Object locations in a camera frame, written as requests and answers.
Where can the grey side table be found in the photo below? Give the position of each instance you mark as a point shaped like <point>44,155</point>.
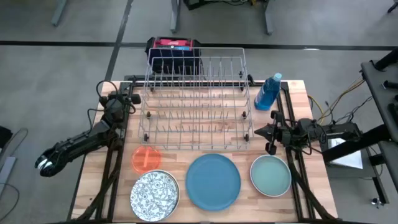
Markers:
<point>377,93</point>

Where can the large blue plate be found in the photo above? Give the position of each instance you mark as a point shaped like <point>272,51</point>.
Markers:
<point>213,182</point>

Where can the black floor equipment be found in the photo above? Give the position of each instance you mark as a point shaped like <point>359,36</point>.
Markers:
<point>199,3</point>

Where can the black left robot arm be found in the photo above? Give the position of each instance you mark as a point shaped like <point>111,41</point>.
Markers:
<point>77,144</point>

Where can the red black tool bag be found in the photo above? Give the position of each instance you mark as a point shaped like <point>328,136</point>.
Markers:
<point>172,43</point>

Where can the white deep plate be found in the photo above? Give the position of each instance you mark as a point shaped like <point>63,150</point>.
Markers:
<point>179,195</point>

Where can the black stand leg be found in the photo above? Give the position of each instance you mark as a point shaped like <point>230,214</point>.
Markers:
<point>380,189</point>

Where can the black tube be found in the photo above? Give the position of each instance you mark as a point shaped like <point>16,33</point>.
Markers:
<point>387,60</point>

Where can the orange transparent plate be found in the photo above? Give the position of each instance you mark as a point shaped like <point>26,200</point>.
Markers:
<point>141,161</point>

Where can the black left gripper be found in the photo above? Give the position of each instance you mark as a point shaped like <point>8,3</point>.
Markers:
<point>115,107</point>

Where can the light green plate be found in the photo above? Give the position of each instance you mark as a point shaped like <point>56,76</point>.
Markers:
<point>257,189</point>

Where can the grey desk leg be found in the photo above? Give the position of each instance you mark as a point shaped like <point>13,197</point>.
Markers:
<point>175,15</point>
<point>269,18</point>
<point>59,12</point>

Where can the black chair leg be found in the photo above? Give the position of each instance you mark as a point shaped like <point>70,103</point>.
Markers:
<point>393,6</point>

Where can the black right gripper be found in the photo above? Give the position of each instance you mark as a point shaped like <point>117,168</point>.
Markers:
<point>281,135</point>

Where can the blue dish soap bottle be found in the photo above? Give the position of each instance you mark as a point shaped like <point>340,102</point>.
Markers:
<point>266,93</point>

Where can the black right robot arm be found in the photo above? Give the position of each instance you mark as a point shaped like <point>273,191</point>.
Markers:
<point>339,130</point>

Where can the pale teal plate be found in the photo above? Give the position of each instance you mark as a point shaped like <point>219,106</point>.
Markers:
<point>270,175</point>

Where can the small caster wheel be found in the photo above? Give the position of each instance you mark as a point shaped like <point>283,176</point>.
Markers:
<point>376,201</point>

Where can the black support beam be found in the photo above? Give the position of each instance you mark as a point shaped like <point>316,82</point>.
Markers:
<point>367,140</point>

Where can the white paper sheet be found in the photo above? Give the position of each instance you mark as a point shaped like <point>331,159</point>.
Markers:
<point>349,158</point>

